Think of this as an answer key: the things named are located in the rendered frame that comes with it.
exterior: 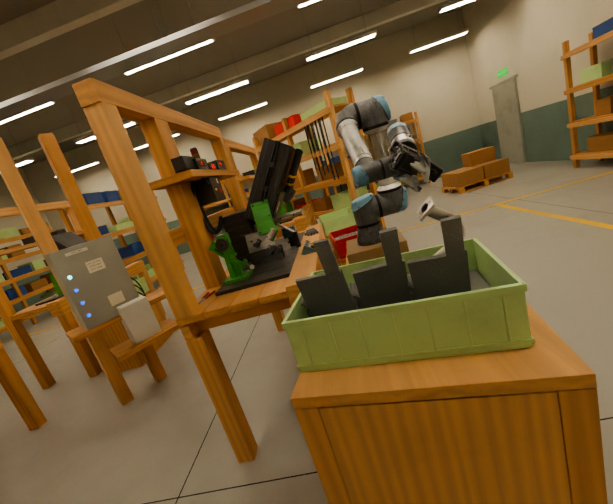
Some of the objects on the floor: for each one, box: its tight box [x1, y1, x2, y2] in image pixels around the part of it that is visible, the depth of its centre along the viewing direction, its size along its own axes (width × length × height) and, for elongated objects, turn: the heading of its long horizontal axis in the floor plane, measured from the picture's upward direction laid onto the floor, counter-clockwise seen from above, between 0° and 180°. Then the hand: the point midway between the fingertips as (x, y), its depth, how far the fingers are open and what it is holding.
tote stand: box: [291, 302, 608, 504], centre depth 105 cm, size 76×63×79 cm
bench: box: [175, 230, 305, 463], centre depth 223 cm, size 70×149×88 cm, turn 46°
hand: (423, 185), depth 86 cm, fingers closed
